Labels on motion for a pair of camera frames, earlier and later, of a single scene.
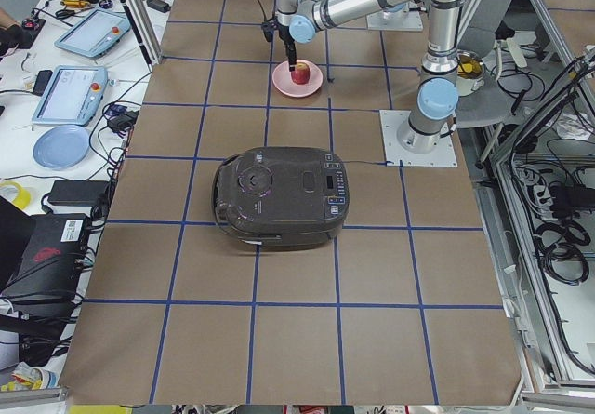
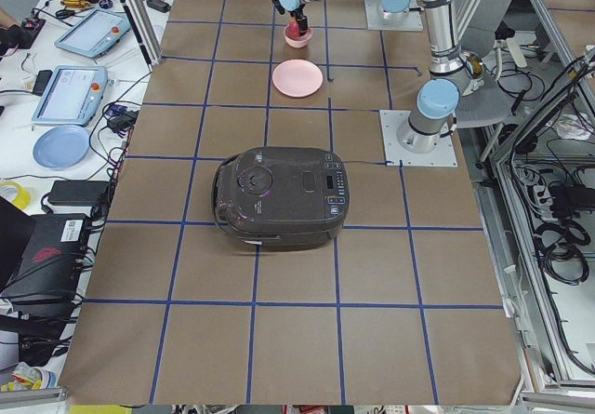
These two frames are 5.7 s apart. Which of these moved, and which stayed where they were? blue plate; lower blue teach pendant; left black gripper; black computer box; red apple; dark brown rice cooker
Moved: red apple; left black gripper
Stayed: black computer box; lower blue teach pendant; dark brown rice cooker; blue plate
